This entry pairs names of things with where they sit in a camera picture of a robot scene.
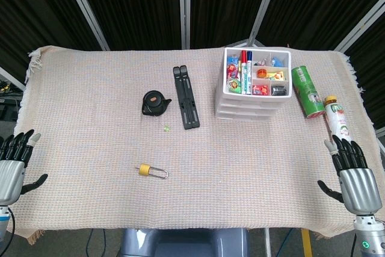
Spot white plastic drawer organizer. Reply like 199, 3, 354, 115
215, 46, 293, 122

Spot white bottle yellow cap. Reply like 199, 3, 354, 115
323, 95, 353, 145

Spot colourful paper clips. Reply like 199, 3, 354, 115
226, 64, 240, 79

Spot blue whiteboard marker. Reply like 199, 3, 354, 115
245, 50, 254, 95

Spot black floor cable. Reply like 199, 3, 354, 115
86, 229, 106, 257

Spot blue floor cable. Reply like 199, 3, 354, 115
278, 228, 294, 255

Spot beige woven tablecloth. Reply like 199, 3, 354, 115
13, 45, 377, 246

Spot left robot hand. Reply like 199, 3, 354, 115
0, 129, 49, 207

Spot green cylindrical can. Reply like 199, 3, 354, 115
291, 66, 326, 119

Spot yellow candy packet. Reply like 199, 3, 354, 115
266, 70, 285, 81

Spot brass padlock with key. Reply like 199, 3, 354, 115
135, 163, 169, 179

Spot grey table leg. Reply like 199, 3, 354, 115
263, 228, 272, 257

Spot red whiteboard marker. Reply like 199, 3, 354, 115
240, 49, 248, 94

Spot black folding screen grey frames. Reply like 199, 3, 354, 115
0, 0, 385, 89

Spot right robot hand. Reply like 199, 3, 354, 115
318, 135, 383, 215

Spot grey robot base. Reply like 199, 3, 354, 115
120, 228, 250, 257

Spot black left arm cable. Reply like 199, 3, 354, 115
5, 207, 16, 249

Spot green candy packet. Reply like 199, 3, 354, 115
227, 78, 242, 94

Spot red candy packet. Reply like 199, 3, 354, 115
252, 85, 270, 96

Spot black folding laptop stand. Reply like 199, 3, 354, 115
173, 65, 201, 131

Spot black teapot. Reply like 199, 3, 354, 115
141, 90, 173, 117

